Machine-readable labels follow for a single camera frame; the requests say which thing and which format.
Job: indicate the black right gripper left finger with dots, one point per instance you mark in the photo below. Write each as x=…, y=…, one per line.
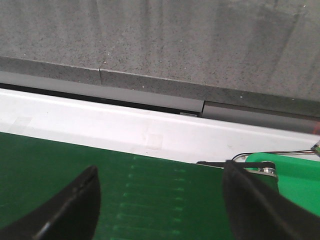
x=71, y=214

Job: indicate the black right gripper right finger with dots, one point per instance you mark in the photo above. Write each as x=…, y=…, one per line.
x=257, y=212

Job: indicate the green plastic motor cover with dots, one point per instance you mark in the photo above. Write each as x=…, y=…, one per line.
x=298, y=179

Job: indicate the green conveyor belt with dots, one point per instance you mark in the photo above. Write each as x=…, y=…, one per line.
x=142, y=198

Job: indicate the grey stone counter slab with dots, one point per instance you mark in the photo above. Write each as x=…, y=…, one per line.
x=262, y=54

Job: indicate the white conveyor back rail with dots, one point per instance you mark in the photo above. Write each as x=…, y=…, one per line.
x=143, y=132

